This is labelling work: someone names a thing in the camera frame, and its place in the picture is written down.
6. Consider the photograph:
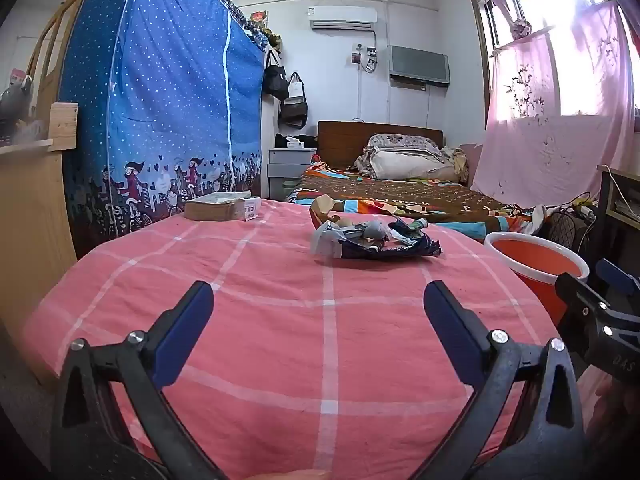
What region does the blue dotted fabric wardrobe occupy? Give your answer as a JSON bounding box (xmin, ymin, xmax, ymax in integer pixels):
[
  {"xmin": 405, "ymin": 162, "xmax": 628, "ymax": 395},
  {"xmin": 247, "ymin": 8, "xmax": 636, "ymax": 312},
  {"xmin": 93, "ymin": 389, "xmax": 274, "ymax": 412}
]
[{"xmin": 57, "ymin": 0, "xmax": 266, "ymax": 261}]

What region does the colourful patterned bedsheet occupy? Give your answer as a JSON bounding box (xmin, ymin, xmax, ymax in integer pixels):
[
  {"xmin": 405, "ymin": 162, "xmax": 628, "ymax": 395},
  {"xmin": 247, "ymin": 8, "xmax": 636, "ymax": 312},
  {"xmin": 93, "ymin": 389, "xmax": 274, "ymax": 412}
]
[{"xmin": 287, "ymin": 155, "xmax": 551, "ymax": 236}]

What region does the white grey plastic wrapper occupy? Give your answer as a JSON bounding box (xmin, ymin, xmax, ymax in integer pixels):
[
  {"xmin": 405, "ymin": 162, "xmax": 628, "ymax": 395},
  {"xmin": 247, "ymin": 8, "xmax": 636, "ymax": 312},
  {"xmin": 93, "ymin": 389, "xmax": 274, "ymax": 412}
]
[{"xmin": 311, "ymin": 220, "xmax": 361, "ymax": 260}]

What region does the black bag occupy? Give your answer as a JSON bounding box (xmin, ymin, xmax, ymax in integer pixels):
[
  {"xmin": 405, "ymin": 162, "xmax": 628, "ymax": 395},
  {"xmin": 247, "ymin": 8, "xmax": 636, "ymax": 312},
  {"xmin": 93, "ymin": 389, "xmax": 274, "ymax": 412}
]
[{"xmin": 274, "ymin": 132, "xmax": 319, "ymax": 150}]

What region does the pink cushion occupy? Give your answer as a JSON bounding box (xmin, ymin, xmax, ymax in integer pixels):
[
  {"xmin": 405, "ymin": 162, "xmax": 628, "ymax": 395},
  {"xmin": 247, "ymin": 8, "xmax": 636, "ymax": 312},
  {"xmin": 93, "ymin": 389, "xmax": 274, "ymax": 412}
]
[{"xmin": 459, "ymin": 142, "xmax": 483, "ymax": 186}]

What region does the wooden arched frame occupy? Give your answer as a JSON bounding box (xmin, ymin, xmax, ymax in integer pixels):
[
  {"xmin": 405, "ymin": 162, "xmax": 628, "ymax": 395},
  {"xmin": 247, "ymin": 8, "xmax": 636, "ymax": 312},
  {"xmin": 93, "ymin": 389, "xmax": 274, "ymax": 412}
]
[{"xmin": 25, "ymin": 0, "xmax": 91, "ymax": 111}]

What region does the floral pillow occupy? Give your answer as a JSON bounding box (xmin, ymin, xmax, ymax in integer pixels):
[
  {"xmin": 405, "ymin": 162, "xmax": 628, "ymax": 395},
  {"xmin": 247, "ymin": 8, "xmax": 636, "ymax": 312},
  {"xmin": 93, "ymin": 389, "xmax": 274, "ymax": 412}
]
[{"xmin": 367, "ymin": 133, "xmax": 441, "ymax": 153}]

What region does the grey covered wall television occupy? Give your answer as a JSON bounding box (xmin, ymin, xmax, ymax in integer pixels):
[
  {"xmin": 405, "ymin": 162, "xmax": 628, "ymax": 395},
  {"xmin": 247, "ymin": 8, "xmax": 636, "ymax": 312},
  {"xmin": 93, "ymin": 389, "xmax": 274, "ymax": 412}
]
[{"xmin": 389, "ymin": 45, "xmax": 451, "ymax": 88}]

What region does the grey tote bag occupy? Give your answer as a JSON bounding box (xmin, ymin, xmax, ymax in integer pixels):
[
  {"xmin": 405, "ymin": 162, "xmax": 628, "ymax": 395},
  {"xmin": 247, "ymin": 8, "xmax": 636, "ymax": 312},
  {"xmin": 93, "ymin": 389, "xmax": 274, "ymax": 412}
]
[{"xmin": 279, "ymin": 72, "xmax": 308, "ymax": 130}]

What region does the black mesh fan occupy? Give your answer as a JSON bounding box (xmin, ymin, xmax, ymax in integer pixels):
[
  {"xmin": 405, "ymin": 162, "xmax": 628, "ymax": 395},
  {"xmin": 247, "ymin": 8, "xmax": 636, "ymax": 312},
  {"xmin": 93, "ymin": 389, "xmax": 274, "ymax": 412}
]
[{"xmin": 549, "ymin": 209, "xmax": 583, "ymax": 256}]

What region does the pink hanging sheet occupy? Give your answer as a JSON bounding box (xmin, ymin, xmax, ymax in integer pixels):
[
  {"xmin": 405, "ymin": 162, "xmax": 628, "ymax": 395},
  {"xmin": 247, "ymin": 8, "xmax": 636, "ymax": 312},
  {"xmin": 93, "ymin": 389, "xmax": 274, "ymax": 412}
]
[{"xmin": 470, "ymin": 0, "xmax": 636, "ymax": 208}]

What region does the beige crumpled blanket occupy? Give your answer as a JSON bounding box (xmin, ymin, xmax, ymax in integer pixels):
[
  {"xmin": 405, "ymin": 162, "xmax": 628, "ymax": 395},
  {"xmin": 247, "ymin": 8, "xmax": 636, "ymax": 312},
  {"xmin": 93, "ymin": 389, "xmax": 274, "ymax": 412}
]
[{"xmin": 440, "ymin": 147, "xmax": 469, "ymax": 183}]

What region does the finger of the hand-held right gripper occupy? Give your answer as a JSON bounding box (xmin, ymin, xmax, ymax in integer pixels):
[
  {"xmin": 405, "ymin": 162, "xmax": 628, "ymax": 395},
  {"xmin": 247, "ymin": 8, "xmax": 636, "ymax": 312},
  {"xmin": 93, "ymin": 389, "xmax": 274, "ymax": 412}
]
[
  {"xmin": 555, "ymin": 272, "xmax": 640, "ymax": 356},
  {"xmin": 597, "ymin": 259, "xmax": 640, "ymax": 311}
]

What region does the white cable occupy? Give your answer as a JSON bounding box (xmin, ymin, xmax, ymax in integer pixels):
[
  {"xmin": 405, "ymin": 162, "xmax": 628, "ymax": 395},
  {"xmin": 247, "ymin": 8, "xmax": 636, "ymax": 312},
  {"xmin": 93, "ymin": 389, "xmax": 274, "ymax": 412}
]
[{"xmin": 602, "ymin": 165, "xmax": 628, "ymax": 201}]

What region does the light wooden cabinet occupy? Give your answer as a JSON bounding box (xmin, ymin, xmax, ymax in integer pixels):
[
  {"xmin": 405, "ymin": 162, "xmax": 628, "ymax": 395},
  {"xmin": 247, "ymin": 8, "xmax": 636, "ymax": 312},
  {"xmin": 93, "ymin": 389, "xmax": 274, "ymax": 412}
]
[{"xmin": 0, "ymin": 102, "xmax": 81, "ymax": 386}]

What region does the dark blue wrapper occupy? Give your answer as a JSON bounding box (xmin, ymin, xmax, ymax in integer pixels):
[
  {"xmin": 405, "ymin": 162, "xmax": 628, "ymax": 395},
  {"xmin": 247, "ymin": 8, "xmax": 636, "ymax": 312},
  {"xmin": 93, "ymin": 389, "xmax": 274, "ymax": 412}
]
[{"xmin": 340, "ymin": 232, "xmax": 445, "ymax": 262}]

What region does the orange bucket with white rim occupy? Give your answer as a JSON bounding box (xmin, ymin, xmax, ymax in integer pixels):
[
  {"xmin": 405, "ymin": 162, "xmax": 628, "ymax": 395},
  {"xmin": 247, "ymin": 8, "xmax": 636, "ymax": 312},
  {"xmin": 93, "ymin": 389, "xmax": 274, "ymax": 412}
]
[{"xmin": 484, "ymin": 232, "xmax": 591, "ymax": 328}]

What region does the grey nightstand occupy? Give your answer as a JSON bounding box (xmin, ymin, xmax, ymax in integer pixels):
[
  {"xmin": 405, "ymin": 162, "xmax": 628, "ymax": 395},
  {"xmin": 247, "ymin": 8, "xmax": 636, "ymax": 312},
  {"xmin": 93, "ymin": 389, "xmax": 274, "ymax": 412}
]
[{"xmin": 267, "ymin": 147, "xmax": 318, "ymax": 201}]

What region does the white air conditioner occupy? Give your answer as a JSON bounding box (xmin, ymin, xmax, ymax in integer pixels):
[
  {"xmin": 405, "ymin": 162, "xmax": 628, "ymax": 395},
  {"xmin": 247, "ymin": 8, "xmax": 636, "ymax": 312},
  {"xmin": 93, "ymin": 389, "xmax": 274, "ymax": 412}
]
[{"xmin": 309, "ymin": 6, "xmax": 378, "ymax": 30}]

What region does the green white tube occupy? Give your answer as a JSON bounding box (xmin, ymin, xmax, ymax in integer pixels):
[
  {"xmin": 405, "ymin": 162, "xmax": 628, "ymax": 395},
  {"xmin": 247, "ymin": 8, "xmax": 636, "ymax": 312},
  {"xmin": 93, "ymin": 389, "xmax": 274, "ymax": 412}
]
[{"xmin": 389, "ymin": 216, "xmax": 430, "ymax": 235}]

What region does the wooden bed headboard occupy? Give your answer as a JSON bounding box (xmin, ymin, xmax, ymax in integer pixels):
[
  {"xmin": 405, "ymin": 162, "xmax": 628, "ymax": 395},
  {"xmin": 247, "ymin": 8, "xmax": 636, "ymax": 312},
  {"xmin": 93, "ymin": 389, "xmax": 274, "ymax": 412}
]
[{"xmin": 318, "ymin": 121, "xmax": 444, "ymax": 171}]

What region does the brown cardboard box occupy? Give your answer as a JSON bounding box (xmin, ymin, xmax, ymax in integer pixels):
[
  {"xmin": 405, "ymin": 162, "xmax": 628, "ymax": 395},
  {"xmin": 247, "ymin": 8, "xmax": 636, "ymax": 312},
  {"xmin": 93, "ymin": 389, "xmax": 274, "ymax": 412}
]
[{"xmin": 184, "ymin": 191, "xmax": 262, "ymax": 223}]

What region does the black handbag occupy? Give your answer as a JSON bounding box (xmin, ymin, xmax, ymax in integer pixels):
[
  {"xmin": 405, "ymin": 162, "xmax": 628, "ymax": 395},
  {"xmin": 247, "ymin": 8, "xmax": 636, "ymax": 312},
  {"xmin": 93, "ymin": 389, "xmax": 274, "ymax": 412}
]
[{"xmin": 262, "ymin": 50, "xmax": 290, "ymax": 101}]

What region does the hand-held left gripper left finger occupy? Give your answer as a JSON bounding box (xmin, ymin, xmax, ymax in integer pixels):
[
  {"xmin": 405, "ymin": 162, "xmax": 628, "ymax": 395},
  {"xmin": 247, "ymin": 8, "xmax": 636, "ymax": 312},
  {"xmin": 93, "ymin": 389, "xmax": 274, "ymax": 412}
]
[{"xmin": 50, "ymin": 281, "xmax": 226, "ymax": 480}]

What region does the grey plush toy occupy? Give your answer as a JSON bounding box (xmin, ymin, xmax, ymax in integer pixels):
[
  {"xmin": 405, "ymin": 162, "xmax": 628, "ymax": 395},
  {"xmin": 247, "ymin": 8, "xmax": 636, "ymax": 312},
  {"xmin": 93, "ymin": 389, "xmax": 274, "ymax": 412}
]
[{"xmin": 0, "ymin": 72, "xmax": 36, "ymax": 133}]

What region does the pink checked blanket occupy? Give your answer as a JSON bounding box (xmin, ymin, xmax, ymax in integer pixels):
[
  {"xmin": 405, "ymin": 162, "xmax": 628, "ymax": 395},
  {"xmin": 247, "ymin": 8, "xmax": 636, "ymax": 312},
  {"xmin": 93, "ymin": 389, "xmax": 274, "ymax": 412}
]
[{"xmin": 22, "ymin": 197, "xmax": 561, "ymax": 480}]

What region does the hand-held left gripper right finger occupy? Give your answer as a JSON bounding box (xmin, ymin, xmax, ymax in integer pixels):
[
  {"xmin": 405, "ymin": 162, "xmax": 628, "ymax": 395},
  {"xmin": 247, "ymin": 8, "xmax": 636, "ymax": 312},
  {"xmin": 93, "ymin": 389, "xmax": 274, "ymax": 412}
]
[{"xmin": 415, "ymin": 281, "xmax": 588, "ymax": 480}]

